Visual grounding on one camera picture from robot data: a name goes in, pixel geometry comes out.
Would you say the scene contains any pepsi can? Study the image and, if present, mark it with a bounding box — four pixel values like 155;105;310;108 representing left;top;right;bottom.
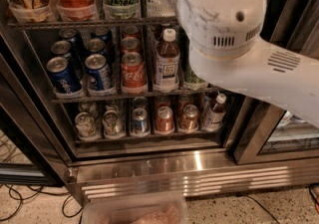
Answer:
87;38;112;63
46;57;82;94
51;40;83;79
85;54;115;96

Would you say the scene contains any middle right Pepsi can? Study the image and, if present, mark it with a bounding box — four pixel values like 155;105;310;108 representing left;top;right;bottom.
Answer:
87;38;112;63

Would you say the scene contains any clear plastic bin on floor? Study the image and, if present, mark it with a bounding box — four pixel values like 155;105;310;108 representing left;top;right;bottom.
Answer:
81;192;190;224

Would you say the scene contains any middle red cola can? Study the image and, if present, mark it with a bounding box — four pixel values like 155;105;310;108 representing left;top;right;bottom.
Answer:
121;37;142;55

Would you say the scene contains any front left Pepsi can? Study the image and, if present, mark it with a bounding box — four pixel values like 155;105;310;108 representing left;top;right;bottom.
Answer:
46;57;82;94

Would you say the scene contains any red can bottom shelf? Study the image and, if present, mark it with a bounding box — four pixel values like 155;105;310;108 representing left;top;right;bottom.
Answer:
156;106;174;132

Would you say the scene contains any blue silver can bottom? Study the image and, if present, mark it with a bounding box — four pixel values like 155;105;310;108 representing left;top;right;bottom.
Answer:
132;109;149;136

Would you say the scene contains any tea bottle bottom shelf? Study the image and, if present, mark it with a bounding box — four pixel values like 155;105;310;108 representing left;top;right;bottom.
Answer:
202;94;226;131

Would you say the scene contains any front green can middle shelf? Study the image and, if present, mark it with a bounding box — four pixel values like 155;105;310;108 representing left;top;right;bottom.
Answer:
182;47;207;90

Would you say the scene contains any glass fridge door right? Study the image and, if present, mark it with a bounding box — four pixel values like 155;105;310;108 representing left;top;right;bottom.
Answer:
233;0;319;164

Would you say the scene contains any white can bottom left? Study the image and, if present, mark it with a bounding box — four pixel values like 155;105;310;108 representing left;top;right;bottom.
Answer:
75;112;99;141

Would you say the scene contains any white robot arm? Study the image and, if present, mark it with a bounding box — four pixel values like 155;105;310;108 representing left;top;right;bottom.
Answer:
167;0;319;127

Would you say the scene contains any white can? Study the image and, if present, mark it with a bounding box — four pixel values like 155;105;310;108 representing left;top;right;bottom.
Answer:
102;111;124;137
75;112;99;141

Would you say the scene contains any brown tea bottle middle shelf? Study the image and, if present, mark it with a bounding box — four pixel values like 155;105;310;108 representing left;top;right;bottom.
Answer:
155;29;180;92

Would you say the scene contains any front red cola can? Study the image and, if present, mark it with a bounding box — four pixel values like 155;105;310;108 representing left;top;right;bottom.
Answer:
121;52;147;94

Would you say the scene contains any stainless steel fridge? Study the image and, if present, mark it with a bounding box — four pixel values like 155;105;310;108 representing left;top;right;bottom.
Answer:
0;0;319;205

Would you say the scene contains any black cable on floor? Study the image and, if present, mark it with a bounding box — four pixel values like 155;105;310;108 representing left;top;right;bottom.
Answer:
0;183;83;222

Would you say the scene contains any front right Pepsi can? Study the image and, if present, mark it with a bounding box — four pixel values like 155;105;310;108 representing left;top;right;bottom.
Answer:
85;54;115;96

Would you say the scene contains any middle left Pepsi can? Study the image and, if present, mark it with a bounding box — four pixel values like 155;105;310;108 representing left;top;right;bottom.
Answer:
51;40;83;79

